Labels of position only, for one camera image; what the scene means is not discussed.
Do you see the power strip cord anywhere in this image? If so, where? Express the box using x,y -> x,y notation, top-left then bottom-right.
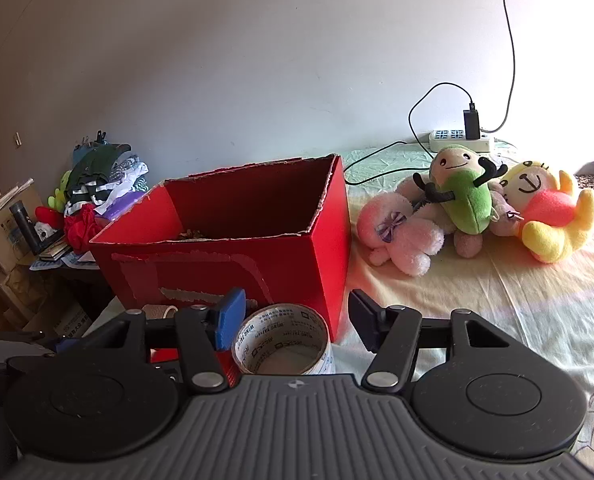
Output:
479,0 -> 518,135

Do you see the white power strip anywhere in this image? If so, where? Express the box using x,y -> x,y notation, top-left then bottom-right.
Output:
428,129 -> 494,154

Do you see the black bottle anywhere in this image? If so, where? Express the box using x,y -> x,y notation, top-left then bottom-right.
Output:
9,200 -> 42,256

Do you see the pink plush toy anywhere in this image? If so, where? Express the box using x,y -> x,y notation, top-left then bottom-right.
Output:
357,175 -> 488,277

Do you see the yellow plush toy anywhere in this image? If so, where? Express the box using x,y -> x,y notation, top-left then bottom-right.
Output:
504,160 -> 594,264

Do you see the black charger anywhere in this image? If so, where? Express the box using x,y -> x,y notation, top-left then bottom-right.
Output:
463,102 -> 482,141

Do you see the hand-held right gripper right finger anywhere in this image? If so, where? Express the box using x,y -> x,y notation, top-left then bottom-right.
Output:
348,288 -> 518,392

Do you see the black charger cable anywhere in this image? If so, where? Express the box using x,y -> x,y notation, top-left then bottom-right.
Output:
343,82 -> 478,186

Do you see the stack of books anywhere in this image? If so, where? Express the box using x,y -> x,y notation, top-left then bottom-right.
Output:
38,241 -> 74,262

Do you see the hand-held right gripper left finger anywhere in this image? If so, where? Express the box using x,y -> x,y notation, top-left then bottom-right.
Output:
80,287 -> 248,395

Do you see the red cardboard box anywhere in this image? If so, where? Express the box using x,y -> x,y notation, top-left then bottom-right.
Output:
88,154 -> 353,341

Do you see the green plush toy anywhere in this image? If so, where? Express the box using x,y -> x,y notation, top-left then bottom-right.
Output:
412,144 -> 508,236

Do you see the pile of clothes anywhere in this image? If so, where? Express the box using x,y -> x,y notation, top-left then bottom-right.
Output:
63,142 -> 152,221

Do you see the red cloth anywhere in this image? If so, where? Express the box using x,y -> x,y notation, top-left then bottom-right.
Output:
63,206 -> 99,254

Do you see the small red plush toy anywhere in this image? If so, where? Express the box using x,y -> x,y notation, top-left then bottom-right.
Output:
34,205 -> 64,239

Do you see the clear packing tape roll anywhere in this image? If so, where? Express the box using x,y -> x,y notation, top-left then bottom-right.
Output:
231,303 -> 336,376

